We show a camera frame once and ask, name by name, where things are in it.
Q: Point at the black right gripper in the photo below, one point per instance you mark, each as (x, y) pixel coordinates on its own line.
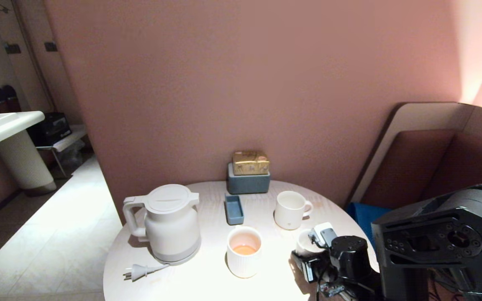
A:
(319, 269)

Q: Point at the tall smooth white cup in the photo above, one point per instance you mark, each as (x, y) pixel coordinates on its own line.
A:
(303, 244)

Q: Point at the white electric kettle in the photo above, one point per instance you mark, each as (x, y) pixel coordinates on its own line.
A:
(170, 221)

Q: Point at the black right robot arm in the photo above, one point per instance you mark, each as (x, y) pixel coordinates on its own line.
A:
(442, 242)

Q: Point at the wide ribbed white cup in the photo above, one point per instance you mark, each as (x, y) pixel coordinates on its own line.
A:
(244, 263)

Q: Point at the blue fabric bag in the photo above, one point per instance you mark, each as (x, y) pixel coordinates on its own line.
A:
(364, 217)

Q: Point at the small blue rectangular tray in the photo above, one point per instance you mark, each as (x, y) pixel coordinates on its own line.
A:
(234, 211)

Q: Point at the blue-grey tissue box holder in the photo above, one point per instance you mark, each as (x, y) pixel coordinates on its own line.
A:
(247, 184)

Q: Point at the grey round kettle base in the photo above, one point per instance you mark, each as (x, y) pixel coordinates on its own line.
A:
(193, 254)

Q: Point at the gold tissue pack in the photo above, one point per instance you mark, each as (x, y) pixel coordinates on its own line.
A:
(250, 163)

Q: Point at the beige bench side panel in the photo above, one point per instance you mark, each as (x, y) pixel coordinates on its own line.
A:
(416, 119)

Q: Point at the wooden side shelf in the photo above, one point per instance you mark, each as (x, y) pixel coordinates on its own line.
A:
(71, 137)

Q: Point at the black box appliance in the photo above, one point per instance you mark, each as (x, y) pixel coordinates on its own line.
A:
(52, 128)

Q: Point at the black door hinge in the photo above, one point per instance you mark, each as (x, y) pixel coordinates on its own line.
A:
(50, 47)
(12, 49)

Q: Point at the black wrist camera white mount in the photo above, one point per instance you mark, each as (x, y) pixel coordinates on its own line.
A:
(324, 235)

